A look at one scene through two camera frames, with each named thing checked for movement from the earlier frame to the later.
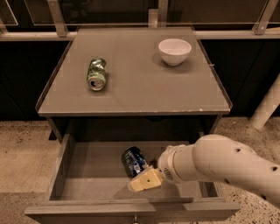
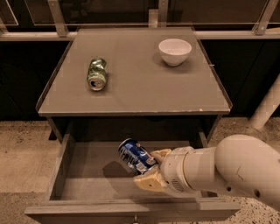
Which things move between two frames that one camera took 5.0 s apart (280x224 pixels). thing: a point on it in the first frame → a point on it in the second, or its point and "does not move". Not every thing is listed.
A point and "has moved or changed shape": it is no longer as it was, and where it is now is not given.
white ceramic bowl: (174, 51) does not move
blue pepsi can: (134, 161) has moved or changed shape
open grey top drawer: (87, 185) does not move
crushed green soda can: (96, 75) does not move
